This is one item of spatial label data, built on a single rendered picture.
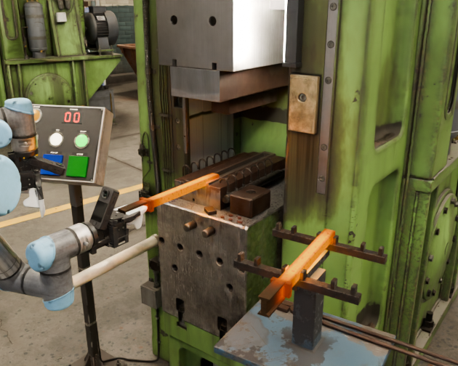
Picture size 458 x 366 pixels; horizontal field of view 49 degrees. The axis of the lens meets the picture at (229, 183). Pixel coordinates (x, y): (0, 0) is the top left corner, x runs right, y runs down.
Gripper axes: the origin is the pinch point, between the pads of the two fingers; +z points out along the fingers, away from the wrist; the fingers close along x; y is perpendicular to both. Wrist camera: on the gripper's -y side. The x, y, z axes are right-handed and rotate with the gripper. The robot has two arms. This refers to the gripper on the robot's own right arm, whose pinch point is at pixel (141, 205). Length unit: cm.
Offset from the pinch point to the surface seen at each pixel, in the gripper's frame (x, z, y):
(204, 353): 3, 24, 64
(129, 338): -63, 45, 100
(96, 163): -38.4, 15.6, -1.7
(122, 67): -688, 611, 61
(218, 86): 7.2, 27.2, -31.5
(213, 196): 4.6, 27.7, 4.5
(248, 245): 21.9, 22.9, 15.1
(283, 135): 2, 76, -6
